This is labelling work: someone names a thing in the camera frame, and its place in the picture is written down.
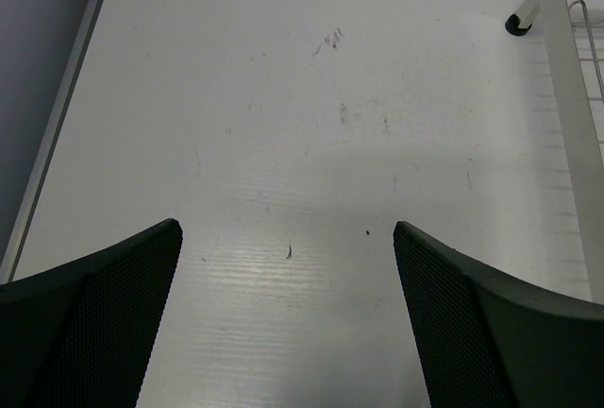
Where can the steel two-tier dish rack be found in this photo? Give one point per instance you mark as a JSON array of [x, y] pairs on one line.
[[574, 105]]

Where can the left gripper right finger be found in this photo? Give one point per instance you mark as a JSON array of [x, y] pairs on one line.
[[487, 339]]

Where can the aluminium table edge rail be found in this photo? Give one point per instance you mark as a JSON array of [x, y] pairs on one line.
[[16, 242]]

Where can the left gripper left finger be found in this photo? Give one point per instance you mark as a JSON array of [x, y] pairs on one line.
[[81, 334]]

